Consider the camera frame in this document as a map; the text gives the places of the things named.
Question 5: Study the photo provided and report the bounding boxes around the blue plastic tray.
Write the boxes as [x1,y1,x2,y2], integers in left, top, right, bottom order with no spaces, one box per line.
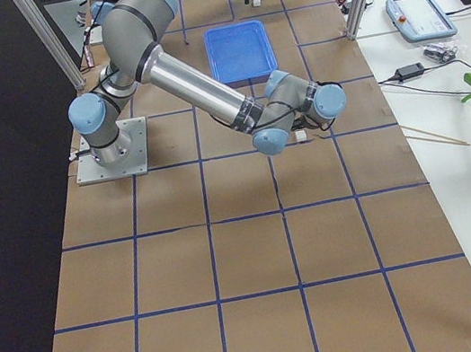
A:
[203,20,278,88]

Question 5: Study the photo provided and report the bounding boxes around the teach pendant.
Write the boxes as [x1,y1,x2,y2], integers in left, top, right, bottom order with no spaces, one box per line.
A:
[385,0,458,43]

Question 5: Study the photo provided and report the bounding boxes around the black power adapter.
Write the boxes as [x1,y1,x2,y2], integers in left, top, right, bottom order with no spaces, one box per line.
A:
[395,63,425,83]

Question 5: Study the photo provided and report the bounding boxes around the wooden chopstick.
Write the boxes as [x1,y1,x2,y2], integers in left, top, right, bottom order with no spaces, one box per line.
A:
[400,126,470,146]

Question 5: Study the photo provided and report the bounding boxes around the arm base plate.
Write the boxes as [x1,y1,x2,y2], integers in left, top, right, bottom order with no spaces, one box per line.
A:
[76,117,148,186]

